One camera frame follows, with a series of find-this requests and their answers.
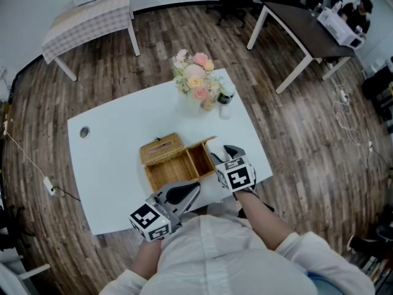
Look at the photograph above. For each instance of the wicker compartment basket with lid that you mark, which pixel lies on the wicker compartment basket with lid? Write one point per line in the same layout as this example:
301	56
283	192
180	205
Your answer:
172	171

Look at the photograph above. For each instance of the small white jar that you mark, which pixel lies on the small white jar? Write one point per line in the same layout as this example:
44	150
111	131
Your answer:
225	112

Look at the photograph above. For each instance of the white power strip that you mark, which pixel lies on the white power strip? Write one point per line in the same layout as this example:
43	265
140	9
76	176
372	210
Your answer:
344	96
49	185

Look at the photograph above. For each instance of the black round stool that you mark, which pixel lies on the black round stool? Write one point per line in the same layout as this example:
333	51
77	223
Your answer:
385	232

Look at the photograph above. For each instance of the person's white jacket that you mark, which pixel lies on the person's white jacket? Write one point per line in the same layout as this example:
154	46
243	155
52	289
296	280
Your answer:
221	257

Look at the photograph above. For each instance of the clear plastic bottle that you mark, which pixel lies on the clear plastic bottle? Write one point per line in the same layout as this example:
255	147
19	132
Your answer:
337	7
319	8

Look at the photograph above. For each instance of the person's right forearm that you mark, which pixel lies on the person's right forearm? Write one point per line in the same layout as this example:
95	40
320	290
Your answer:
264	223

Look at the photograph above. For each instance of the person's blue jeans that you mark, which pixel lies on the person's blue jeans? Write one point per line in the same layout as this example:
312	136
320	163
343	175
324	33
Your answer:
324	286

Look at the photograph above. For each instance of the pastel flower bouquet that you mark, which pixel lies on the pastel flower bouquet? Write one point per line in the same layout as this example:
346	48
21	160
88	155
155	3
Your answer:
195	72

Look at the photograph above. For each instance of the dark brown table white legs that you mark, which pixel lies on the dark brown table white legs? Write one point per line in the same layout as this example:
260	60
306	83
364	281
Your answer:
301	26

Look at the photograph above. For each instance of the dark jar with white lid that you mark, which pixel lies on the dark jar with white lid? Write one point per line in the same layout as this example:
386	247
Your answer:
225	97

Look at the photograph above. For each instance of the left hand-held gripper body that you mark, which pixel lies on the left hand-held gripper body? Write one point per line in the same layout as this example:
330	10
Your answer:
145	220

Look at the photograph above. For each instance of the table with checkered cloth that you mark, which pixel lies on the table with checkered cloth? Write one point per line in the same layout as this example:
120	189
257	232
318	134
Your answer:
86	26

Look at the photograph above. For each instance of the person's left forearm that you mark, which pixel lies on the person's left forearm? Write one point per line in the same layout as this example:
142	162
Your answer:
149	258

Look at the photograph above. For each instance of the white ceramic vase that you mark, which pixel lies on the white ceramic vase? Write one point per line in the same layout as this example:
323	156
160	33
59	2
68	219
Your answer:
191	107

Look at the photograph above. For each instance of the black storage rack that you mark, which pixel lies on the black storage rack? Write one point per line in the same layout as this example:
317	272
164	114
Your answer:
379	88

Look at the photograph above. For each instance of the white side table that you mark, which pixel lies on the white side table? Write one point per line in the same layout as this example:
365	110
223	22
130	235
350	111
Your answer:
134	41

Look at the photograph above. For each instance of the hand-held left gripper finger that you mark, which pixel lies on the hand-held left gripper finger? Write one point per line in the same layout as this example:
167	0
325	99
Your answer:
187	206
167	190

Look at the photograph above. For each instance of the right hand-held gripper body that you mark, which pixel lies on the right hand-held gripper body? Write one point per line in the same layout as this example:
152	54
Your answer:
241	178

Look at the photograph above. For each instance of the white printer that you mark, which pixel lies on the white printer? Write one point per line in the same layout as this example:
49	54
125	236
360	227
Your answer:
337	26

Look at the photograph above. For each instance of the white metal frame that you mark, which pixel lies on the white metal frame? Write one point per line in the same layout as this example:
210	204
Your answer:
37	270

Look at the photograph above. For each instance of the yellow patterned bottle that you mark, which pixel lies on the yellow patterned bottle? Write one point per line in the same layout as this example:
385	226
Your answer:
208	104

